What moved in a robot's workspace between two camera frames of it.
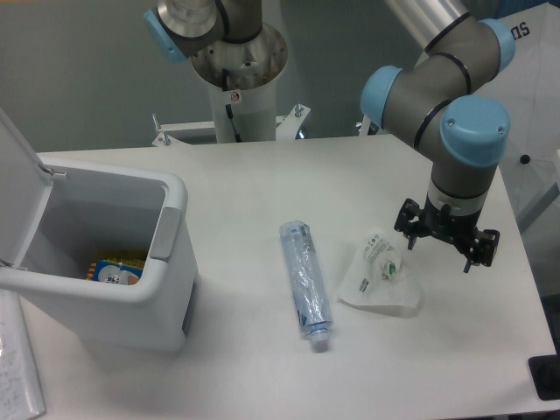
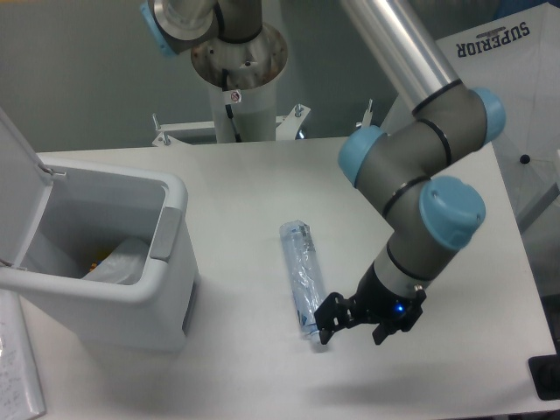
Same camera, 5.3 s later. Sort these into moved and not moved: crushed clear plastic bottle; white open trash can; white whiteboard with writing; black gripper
Moved: black gripper
Not moved: white whiteboard with writing; white open trash can; crushed clear plastic bottle
